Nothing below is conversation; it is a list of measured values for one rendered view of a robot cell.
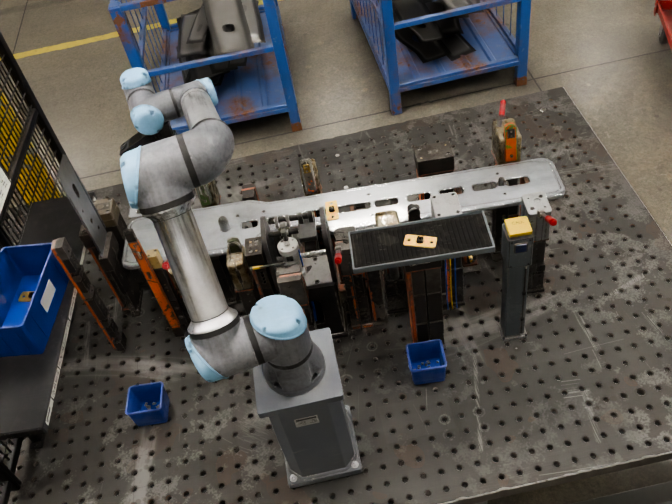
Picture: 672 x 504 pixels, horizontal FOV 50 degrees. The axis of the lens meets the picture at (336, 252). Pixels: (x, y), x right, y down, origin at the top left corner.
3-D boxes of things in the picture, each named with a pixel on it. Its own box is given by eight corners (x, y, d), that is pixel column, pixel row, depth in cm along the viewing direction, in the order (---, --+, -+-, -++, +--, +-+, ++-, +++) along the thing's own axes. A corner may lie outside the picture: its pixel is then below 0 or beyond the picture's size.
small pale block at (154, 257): (192, 321, 243) (157, 248, 216) (192, 329, 241) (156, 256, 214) (182, 323, 243) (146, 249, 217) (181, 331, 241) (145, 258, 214)
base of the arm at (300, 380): (330, 388, 171) (323, 364, 164) (267, 402, 171) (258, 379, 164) (320, 337, 181) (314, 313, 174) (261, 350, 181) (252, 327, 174)
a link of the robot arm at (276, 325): (319, 355, 166) (309, 320, 156) (263, 376, 164) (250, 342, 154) (303, 317, 174) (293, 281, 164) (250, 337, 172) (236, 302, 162)
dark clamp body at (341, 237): (374, 299, 239) (360, 217, 211) (379, 331, 230) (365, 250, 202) (342, 304, 239) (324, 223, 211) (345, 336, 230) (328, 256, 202)
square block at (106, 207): (150, 268, 263) (114, 196, 237) (148, 285, 257) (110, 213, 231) (128, 271, 263) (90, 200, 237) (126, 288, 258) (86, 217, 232)
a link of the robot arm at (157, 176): (268, 372, 159) (181, 134, 144) (203, 396, 157) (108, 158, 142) (262, 352, 171) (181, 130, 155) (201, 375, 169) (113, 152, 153)
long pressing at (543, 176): (548, 152, 232) (548, 148, 231) (569, 199, 216) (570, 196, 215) (128, 220, 238) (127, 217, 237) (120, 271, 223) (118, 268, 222)
